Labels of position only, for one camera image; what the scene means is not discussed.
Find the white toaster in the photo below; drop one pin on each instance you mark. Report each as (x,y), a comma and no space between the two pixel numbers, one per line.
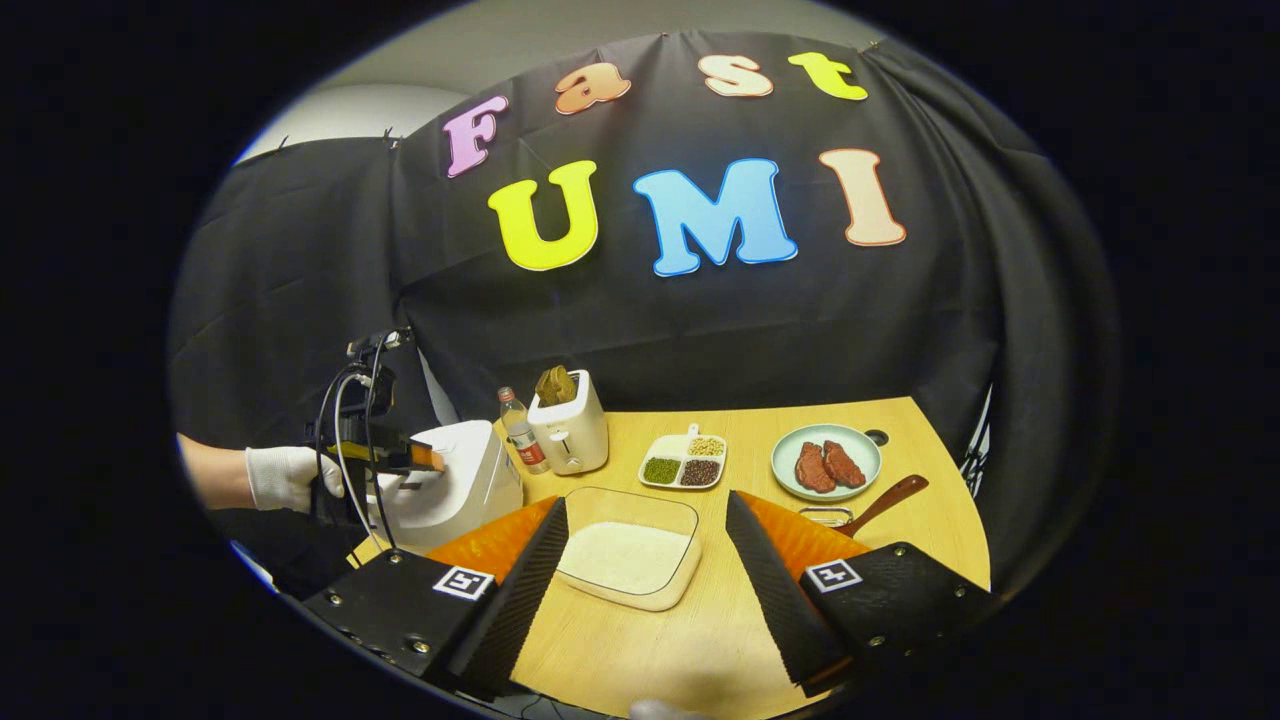
(570,440)

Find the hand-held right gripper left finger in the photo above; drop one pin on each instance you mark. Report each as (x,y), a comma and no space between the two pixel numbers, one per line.
(520,600)

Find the clear container of rice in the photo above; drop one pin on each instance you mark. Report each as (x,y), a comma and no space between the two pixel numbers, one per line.
(625,555)

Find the pale green plate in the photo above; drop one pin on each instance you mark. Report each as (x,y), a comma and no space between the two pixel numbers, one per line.
(860,480)

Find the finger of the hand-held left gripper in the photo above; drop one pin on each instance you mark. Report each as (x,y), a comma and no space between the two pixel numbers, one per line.
(422,462)

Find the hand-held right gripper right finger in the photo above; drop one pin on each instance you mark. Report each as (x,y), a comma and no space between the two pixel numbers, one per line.
(775,600)

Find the backdrop stand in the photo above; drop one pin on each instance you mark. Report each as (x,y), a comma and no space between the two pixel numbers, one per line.
(978,450)

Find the red meat piece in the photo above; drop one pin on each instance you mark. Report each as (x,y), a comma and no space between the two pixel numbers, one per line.
(845,463)
(813,468)

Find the white divided grain dish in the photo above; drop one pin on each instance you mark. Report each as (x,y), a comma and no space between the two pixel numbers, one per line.
(682,460)

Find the brown wooden spoon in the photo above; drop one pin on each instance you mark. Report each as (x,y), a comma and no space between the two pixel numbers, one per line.
(885,500)

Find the clear plastic water bottle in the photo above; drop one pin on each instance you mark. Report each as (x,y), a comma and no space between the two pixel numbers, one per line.
(522,435)

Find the white rice cooker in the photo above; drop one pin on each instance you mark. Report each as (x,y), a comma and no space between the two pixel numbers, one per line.
(465,490)

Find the brown toast slices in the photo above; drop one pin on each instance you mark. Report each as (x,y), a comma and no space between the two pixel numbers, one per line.
(555,385)

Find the black backdrop cloth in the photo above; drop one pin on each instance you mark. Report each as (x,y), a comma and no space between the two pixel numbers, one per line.
(700,330)

